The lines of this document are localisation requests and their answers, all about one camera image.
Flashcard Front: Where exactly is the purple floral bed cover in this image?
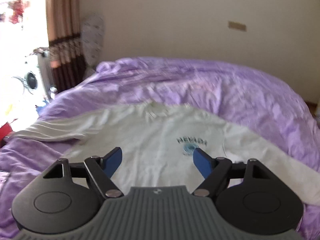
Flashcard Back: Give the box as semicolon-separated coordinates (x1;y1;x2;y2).
1;57;319;239

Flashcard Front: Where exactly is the white washing machine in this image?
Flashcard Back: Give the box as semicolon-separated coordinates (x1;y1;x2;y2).
13;47;57;102

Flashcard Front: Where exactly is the white printed sweatshirt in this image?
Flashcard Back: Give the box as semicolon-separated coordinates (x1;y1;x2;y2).
15;102;319;205

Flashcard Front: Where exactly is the brown wall plate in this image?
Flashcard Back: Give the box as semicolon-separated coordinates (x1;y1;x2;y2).
228;21;247;32

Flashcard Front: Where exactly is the brown striped curtain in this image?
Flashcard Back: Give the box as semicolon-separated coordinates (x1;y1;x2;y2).
46;0;86;93

